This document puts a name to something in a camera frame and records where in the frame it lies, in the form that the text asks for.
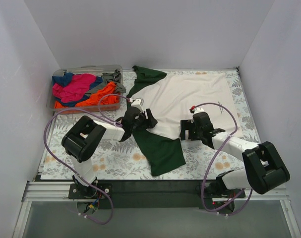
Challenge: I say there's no pink t-shirt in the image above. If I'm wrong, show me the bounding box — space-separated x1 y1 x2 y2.
52 73 96 103

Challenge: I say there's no orange t-shirt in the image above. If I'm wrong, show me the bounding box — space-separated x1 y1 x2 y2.
54 82 120 109

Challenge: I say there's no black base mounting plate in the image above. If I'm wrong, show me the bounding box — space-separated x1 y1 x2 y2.
68 180 240 209

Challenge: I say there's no floral patterned table mat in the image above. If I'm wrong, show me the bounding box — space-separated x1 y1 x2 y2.
41 69 270 180

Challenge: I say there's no clear plastic bin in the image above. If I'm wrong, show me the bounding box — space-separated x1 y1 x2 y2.
47 64 126 114

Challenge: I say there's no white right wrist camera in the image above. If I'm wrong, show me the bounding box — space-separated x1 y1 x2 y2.
189 106 205 114

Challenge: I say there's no grey t-shirt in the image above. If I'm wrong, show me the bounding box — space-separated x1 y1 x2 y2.
84 69 126 97

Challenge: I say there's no aluminium frame rail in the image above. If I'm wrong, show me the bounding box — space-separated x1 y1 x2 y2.
22 180 74 202

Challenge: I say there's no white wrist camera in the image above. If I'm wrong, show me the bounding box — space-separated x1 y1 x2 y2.
189 106 205 114
130 98 144 112

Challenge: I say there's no white and green t-shirt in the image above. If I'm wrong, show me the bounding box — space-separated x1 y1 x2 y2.
128 65 243 177

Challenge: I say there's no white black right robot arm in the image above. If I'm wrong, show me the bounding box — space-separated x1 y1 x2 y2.
180 112 291 197

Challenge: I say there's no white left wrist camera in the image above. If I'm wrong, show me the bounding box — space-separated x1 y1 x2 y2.
130 98 144 112

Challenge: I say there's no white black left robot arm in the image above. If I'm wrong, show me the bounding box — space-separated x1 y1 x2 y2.
61 107 158 198

